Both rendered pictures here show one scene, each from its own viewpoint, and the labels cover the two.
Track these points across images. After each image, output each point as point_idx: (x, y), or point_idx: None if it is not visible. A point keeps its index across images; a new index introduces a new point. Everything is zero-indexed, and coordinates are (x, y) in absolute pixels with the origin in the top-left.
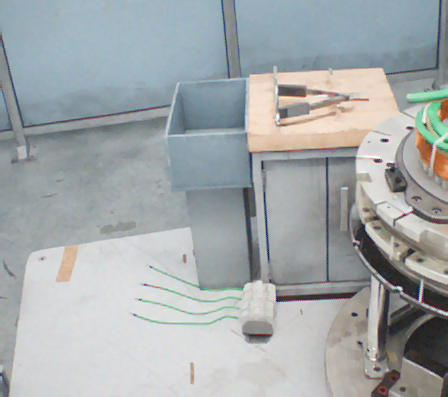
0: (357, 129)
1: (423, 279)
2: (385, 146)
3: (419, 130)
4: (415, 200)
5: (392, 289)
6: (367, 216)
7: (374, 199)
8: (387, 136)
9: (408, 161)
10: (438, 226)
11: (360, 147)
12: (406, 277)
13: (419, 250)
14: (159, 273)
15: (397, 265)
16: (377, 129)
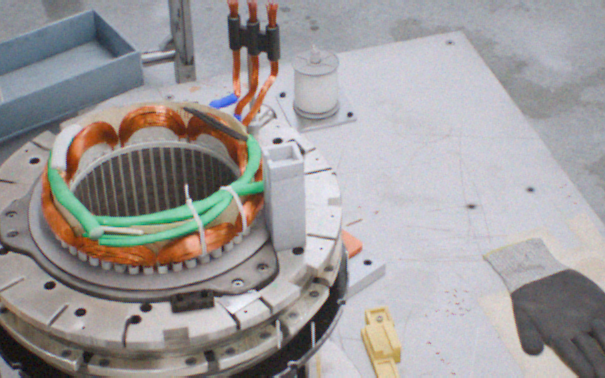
0: None
1: (311, 322)
2: (98, 311)
3: (157, 239)
4: (237, 285)
5: (289, 371)
6: (205, 360)
7: (228, 323)
8: (70, 308)
9: (155, 284)
10: (284, 271)
11: (97, 336)
12: (270, 356)
13: (277, 314)
14: None
15: (256, 359)
16: (48, 318)
